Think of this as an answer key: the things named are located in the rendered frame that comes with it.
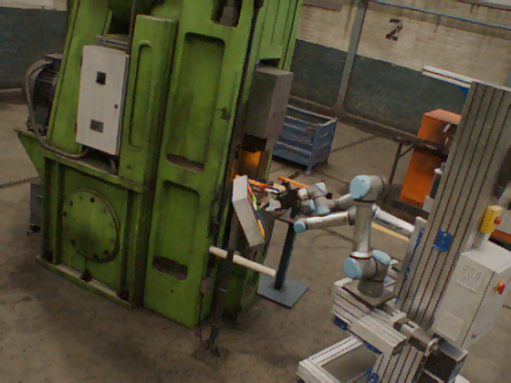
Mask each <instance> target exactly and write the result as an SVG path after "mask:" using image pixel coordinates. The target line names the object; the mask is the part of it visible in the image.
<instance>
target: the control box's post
mask: <svg viewBox="0 0 511 383"><path fill-rule="evenodd" d="M239 230H240V229H239ZM239 230H238V231H236V230H234V229H231V232H230V237H229V243H228V246H227V253H226V257H225V261H224V274H223V280H222V284H221V288H222V289H224V290H226V288H227V286H228V282H229V277H230V273H231V269H232V264H233V260H234V255H235V248H236V244H237V239H238V234H239ZM226 291H227V290H226ZM226 291H223V290H220V294H219V297H218V302H217V307H216V311H215V320H214V328H213V333H212V337H211V341H210V346H211V345H213V350H212V355H213V354H214V348H215V345H216V344H217V341H218V334H219V329H220V326H219V325H220V324H221V321H222V316H223V311H224V304H225V299H226V296H227V292H226ZM216 325H217V326H216Z"/></svg>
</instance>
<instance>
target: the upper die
mask: <svg viewBox="0 0 511 383"><path fill-rule="evenodd" d="M278 136H279V133H277V134H274V135H271V136H269V137H267V138H265V139H262V138H260V137H257V136H254V135H251V134H248V133H244V135H243V139H242V145H243V146H246V147H248V148H251V149H255V150H261V151H266V150H271V149H273V148H274V147H276V145H277V140H278Z"/></svg>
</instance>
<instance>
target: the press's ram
mask: <svg viewBox="0 0 511 383"><path fill-rule="evenodd" d="M293 75H294V73H293V72H289V71H286V70H283V69H279V68H275V67H266V66H262V65H259V67H256V72H255V80H254V85H253V89H252V94H251V98H250V103H249V107H248V112H247V117H246V122H245V131H244V133H248V134H251V135H254V136H257V137H260V138H262V139H265V138H267V137H269V136H271V135H274V134H277V133H279V132H280V131H281V130H282V127H283V122H284V118H285V115H286V110H287V103H288V99H289V95H290V87H291V83H292V78H293Z"/></svg>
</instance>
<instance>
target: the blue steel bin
mask: <svg viewBox="0 0 511 383"><path fill-rule="evenodd" d="M337 121H338V118H336V117H335V118H334V119H333V118H329V117H326V116H322V115H320V114H317V113H314V112H310V111H305V110H302V109H296V108H293V107H290V106H287V110H286V115H285V118H284V122H283V127H282V130H281V131H280V132H279V136H278V140H277V145H276V147H275V150H274V155H276V156H278V157H281V158H284V159H287V160H292V161H294V162H297V163H300V164H302V165H305V166H308V168H307V170H306V171H304V173H306V174H308V175H309V174H311V170H312V167H313V166H315V165H316V164H317V163H319V162H321V161H322V160H324V161H323V162H322V163H323V164H326V165H328V164H329V152H330V148H331V145H332V141H333V139H334V135H335V131H336V128H337Z"/></svg>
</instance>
